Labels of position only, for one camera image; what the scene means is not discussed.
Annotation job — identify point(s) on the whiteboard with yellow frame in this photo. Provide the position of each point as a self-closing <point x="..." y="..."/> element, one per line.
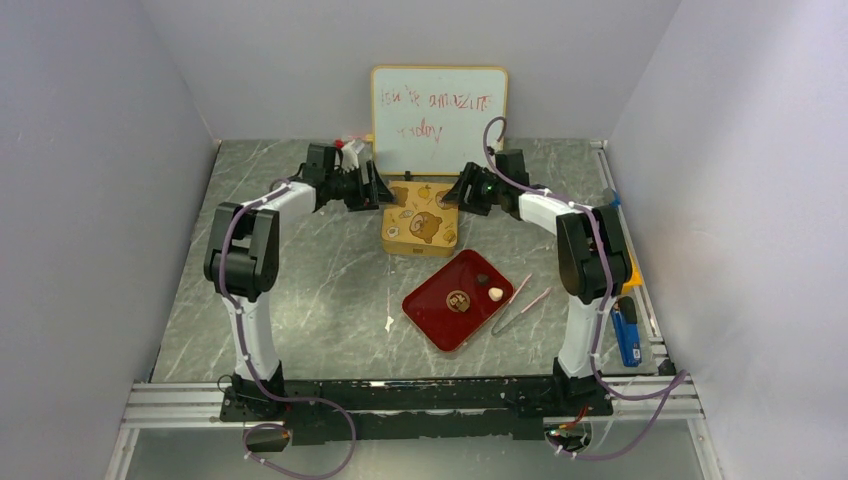
<point x="430" y="120"/>

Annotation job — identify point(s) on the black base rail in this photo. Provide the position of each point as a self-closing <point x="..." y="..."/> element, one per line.
<point x="320" y="411"/>

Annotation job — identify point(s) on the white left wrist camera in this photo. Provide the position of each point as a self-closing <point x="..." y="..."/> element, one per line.
<point x="350" y="152"/>

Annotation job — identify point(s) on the gold chocolate tin box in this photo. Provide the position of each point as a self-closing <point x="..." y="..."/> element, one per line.
<point x="400" y="241"/>

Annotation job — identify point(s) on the metal tweezers with pink grips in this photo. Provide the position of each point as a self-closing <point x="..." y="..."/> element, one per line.
<point x="511" y="312"/>

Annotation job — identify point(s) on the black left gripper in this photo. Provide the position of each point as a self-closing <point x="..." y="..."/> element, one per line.
<point x="360" y="202"/>

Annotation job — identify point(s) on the beige heart chocolate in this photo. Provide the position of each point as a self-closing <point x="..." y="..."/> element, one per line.
<point x="496" y="294"/>

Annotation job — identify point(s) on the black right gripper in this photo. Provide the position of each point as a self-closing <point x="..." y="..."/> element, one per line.
<point x="467" y="185"/>

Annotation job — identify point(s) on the yellow plastic bin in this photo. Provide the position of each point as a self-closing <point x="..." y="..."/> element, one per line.
<point x="636" y="279"/>

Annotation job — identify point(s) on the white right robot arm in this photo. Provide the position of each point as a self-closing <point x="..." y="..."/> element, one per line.
<point x="593" y="260"/>

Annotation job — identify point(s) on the red rectangular tray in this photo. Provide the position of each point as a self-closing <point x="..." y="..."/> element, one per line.
<point x="449" y="307"/>

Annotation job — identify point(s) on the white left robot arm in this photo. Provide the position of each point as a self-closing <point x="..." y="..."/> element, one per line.
<point x="242" y="257"/>

